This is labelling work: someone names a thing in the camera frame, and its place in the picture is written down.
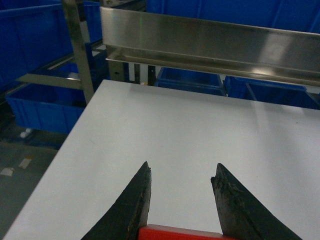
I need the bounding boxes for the blue bin on floor left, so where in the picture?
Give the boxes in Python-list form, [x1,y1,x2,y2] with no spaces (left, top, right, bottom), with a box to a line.
[5,83,87,134]

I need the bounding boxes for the blue bin upper left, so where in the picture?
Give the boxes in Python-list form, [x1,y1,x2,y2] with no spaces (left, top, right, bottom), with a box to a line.
[0,0,73,87]

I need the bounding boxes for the red magnetic block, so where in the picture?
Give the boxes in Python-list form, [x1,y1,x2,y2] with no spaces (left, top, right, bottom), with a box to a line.
[138,224,234,240]

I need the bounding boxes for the blue bin behind rail centre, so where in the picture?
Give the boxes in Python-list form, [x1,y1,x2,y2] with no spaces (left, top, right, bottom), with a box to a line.
[146,0,320,34]

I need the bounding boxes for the blue bin under rail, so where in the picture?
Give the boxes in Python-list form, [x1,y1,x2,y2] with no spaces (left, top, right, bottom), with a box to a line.
[154,67,226,97]
[224,76,320,110]

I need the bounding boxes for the steel shelf upright post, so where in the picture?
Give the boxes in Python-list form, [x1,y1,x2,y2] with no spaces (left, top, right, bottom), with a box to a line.
[61,0,95,103]

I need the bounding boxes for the blue bin under rail middle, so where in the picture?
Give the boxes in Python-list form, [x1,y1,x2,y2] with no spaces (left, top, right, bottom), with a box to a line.
[154,67,226,97]

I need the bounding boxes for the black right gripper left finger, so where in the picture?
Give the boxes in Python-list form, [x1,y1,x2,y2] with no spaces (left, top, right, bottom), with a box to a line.
[82,161,152,240]

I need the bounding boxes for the stainless steel shelf rail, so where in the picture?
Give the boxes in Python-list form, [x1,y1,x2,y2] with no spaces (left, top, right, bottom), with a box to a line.
[100,7,320,87]

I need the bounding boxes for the blue bin under rail right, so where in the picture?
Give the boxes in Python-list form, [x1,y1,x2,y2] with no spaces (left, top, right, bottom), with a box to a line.
[224,76,320,110]

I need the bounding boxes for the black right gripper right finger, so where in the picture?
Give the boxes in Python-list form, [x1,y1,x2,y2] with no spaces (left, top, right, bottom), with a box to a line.
[210,163,300,240]

